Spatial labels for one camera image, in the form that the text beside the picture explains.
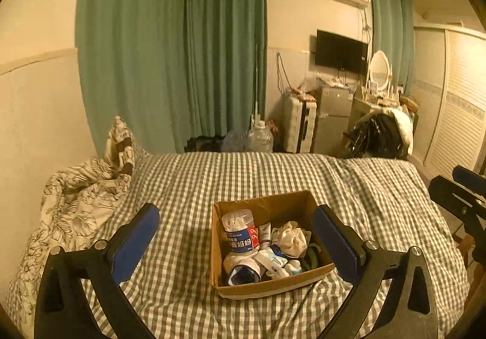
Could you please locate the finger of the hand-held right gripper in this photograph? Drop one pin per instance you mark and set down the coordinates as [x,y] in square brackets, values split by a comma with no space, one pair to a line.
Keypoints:
[453,196]
[469,174]

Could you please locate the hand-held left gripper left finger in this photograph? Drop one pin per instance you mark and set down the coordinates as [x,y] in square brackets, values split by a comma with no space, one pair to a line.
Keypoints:
[133,248]

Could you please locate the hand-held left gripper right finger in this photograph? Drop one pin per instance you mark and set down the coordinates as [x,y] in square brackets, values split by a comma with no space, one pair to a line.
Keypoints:
[336,244]

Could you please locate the white blue packet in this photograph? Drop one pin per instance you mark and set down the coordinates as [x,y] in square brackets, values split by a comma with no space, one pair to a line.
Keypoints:
[271,261]

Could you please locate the small white tube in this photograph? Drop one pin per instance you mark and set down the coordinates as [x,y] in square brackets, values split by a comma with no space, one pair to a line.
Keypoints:
[265,236]

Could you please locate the brown cardboard box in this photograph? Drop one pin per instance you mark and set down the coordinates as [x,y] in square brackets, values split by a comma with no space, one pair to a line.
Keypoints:
[265,287]

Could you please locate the white blue sock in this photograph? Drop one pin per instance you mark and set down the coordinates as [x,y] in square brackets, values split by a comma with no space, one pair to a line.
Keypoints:
[243,270]

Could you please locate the clear plastic jar with label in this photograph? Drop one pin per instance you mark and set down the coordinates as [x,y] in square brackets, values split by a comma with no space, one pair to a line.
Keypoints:
[238,240]

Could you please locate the floral quilt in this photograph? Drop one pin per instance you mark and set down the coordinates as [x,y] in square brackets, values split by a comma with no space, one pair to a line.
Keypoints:
[76,202]

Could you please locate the white louvered wardrobe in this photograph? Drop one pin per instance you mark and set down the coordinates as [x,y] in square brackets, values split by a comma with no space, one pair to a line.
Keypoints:
[452,103]

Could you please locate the white coat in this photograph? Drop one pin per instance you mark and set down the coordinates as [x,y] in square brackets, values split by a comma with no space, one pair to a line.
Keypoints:
[404,130]

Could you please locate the black jacket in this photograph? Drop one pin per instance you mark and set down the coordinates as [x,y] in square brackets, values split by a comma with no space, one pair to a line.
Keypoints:
[376,134]

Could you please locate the patterned pillow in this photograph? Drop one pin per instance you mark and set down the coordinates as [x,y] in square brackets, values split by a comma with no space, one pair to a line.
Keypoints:
[121,145]

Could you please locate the black bag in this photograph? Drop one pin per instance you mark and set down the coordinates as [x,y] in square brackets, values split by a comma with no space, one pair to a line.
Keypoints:
[203,144]

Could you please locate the white suitcase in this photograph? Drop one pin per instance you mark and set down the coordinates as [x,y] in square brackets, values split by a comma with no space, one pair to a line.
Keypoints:
[300,122]

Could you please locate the white dressing table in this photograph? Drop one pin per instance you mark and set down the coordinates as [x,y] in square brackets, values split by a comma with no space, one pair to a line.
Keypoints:
[360,105]

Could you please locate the silver fridge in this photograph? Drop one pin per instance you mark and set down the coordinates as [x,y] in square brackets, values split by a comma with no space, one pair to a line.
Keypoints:
[334,115]

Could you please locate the clear water bottle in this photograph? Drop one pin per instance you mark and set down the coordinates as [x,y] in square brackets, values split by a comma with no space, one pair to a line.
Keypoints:
[260,137]

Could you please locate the white oval mirror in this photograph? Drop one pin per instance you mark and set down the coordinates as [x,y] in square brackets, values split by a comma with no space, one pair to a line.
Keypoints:
[379,69]

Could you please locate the crumpled clear plastic bottle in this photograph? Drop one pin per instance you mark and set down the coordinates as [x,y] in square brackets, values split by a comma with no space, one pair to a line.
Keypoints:
[235,141]

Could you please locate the narrow green curtain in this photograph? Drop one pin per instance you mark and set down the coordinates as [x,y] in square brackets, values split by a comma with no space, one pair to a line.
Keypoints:
[393,39]

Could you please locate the crumpled plastic bag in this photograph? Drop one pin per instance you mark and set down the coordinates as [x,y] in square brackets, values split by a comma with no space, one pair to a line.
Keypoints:
[305,90]

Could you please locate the white mop pole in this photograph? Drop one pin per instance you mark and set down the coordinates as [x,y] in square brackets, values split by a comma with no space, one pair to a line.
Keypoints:
[257,80]

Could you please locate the wide green curtain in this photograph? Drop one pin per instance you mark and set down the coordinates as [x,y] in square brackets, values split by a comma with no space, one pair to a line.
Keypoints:
[152,39]

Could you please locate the black wall television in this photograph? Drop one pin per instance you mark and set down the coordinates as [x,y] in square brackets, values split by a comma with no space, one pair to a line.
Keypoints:
[341,52]

